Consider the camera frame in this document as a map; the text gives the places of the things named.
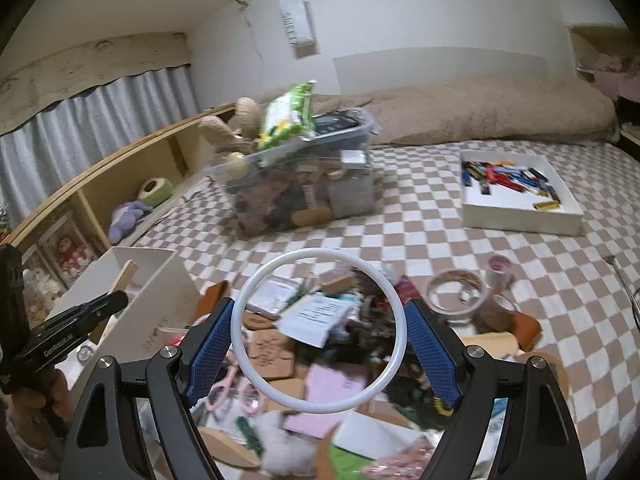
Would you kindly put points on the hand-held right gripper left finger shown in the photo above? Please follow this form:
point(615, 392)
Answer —
point(210, 350)

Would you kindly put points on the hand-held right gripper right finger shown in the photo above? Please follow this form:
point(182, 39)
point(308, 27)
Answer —
point(432, 355)

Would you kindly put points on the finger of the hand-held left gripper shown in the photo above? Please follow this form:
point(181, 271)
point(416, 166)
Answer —
point(95, 307)

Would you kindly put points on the white cardboard box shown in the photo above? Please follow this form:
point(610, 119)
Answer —
point(155, 285)

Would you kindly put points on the person's left hand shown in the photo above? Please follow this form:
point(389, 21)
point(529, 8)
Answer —
point(64, 395)

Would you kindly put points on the pink plastic toy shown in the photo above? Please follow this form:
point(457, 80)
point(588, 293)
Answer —
point(230, 390)

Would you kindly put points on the clear tape roll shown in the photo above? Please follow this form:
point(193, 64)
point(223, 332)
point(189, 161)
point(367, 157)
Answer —
point(457, 310)

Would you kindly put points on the clear case with beige doll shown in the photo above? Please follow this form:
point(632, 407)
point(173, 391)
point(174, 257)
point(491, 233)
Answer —
point(40, 290)

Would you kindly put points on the brown leather case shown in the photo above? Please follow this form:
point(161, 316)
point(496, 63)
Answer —
point(215, 294)

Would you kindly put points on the clear case with red doll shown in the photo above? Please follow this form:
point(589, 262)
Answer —
point(70, 255)

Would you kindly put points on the oval wooden box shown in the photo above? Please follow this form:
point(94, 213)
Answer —
point(490, 345)

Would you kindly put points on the carved wooden tag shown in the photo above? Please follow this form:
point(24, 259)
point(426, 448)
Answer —
point(270, 355)

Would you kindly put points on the dark wooden puzzle model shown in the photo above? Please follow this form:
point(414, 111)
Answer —
point(370, 320)

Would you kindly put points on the brown tape roll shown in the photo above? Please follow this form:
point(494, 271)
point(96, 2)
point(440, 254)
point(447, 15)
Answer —
point(500, 310)

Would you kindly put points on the clear plastic case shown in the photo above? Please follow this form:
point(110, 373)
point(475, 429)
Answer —
point(275, 290)

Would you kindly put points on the purple plush toy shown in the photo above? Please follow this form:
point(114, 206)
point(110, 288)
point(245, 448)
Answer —
point(127, 217)

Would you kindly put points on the brown leather pouch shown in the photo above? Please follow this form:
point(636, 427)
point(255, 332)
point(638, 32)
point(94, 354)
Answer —
point(527, 327)

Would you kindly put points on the white case green base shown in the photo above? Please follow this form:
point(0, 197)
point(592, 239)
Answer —
point(370, 435)

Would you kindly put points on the checkered bed sheet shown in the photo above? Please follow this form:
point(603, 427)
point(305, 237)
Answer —
point(425, 250)

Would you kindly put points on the white printed leaflet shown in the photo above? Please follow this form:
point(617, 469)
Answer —
point(312, 320)

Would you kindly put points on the pink notepad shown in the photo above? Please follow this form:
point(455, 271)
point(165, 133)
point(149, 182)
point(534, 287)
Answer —
point(330, 390)

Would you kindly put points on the small patterned tape roll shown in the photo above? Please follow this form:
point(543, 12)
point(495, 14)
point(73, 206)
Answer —
point(501, 267)

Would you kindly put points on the bag of pink candies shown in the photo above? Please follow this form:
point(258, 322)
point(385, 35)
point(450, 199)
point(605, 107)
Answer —
point(400, 465)

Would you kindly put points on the white cotton ball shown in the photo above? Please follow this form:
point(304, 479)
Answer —
point(285, 440)

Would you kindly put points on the avocado plush toy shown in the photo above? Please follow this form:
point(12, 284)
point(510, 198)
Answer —
point(155, 190)

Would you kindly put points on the wooden bedside shelf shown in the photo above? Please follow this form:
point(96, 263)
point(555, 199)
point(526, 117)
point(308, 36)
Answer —
point(125, 152)

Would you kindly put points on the white shallow tray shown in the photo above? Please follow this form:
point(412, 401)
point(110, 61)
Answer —
point(520, 220)

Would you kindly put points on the small oval wooden tag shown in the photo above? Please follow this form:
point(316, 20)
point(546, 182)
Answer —
point(310, 217)

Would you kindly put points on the grey curtain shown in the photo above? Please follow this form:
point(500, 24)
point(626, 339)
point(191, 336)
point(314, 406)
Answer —
point(100, 130)

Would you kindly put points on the clear plastic storage bin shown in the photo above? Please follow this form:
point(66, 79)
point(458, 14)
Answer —
point(340, 195)

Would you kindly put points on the pile of colourful lighters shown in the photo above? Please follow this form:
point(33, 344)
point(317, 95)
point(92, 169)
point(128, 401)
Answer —
point(505, 177)

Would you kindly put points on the yellow ball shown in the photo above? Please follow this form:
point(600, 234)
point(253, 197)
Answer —
point(238, 160)

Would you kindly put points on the metal telescopic rod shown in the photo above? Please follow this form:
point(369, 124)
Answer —
point(622, 280)

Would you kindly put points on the beige plush toy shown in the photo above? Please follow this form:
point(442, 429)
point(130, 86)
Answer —
point(220, 127)

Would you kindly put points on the beige printed valance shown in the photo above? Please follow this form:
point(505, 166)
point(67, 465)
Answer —
point(75, 75)

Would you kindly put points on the green wet wipes pack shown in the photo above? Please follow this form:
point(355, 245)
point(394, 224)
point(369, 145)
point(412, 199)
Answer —
point(285, 115)

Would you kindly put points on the brown quilt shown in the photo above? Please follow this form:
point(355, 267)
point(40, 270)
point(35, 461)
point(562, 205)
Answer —
point(475, 110)

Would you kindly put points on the black flat box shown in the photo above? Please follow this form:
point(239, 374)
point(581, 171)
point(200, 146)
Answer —
point(335, 122)

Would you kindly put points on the pink clothes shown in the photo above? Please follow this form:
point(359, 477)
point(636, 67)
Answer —
point(607, 67)

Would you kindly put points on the white hanging bag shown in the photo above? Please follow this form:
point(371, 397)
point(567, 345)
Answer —
point(297, 20)

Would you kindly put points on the wooden wall niche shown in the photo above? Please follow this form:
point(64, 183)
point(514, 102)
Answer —
point(595, 35)

